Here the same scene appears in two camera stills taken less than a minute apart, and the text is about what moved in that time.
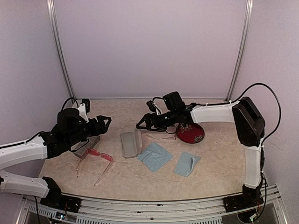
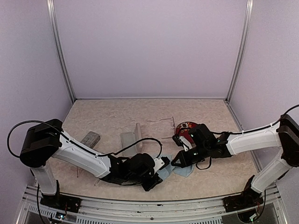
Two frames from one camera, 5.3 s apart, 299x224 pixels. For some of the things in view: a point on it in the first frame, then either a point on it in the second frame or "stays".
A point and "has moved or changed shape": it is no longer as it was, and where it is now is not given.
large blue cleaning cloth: (155, 157) has moved or changed shape
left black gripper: (102, 129) → (148, 186)
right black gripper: (148, 116) → (184, 160)
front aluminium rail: (101, 210) stays
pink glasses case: (132, 144) stays
